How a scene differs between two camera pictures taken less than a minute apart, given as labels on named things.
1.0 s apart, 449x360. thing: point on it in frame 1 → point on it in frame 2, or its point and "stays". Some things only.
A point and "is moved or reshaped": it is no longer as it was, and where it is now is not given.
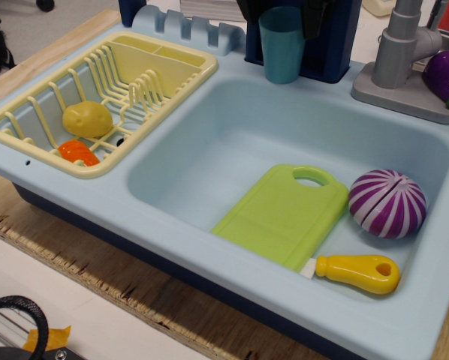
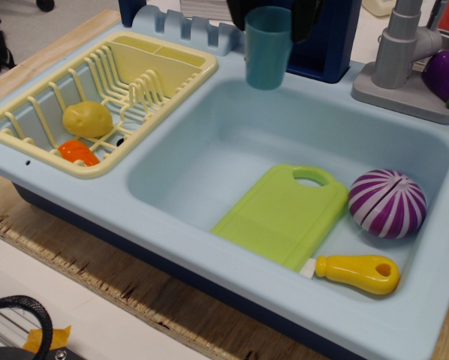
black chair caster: (45, 5) stays
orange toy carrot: (76, 150) stays
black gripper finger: (252, 9) → (239, 10)
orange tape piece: (58, 338) stays
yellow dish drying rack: (93, 116) stays
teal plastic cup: (282, 34) is moved or reshaped
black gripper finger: (314, 15) → (304, 15)
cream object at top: (379, 7) stays
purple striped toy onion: (387, 203) stays
